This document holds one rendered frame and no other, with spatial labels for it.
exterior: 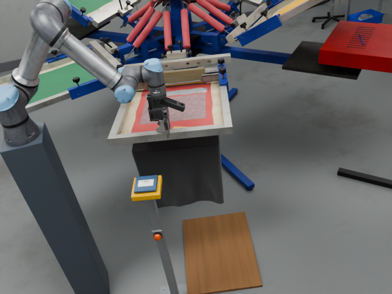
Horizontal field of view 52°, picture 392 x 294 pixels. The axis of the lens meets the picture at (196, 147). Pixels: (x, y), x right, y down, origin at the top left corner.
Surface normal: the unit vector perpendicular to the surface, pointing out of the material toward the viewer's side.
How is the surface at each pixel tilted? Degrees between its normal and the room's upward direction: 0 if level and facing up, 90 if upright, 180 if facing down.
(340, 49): 0
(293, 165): 0
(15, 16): 90
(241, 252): 0
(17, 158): 90
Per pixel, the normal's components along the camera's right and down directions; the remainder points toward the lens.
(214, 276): -0.11, -0.78
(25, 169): 0.24, 0.58
